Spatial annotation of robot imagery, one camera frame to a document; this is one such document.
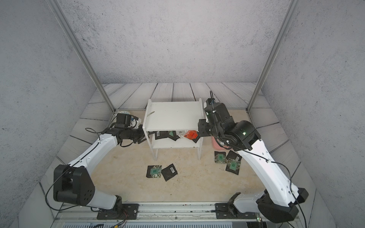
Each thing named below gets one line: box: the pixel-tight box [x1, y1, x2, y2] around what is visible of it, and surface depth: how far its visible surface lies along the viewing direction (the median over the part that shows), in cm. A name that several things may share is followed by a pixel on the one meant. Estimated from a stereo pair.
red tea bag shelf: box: [183, 130, 199, 141], surface depth 87 cm
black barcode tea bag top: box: [161, 163, 178, 182], surface depth 88 cm
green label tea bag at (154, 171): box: [145, 164, 163, 179], surface depth 89 cm
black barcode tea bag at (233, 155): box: [226, 150, 243, 162], surface depth 95 cm
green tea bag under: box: [225, 152, 243, 176], surface depth 91 cm
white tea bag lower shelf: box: [175, 130, 187, 139], surface depth 86 cm
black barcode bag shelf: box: [154, 131, 169, 140], surface depth 86 cm
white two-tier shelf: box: [142, 98, 204, 161], surface depth 75 cm
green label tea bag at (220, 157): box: [214, 151, 228, 164], surface depth 94 cm
